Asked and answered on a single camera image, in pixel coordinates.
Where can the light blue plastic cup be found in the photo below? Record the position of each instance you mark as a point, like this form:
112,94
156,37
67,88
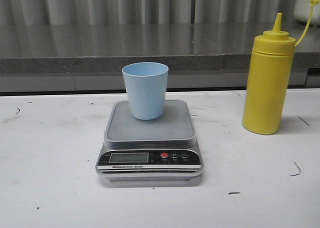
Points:
146,85

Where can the yellow squeeze bottle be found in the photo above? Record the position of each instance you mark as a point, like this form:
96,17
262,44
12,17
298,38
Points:
268,78

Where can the silver electronic kitchen scale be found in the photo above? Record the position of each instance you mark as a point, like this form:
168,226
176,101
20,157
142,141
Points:
143,153

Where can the grey stone counter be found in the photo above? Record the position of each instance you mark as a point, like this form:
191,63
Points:
79,59

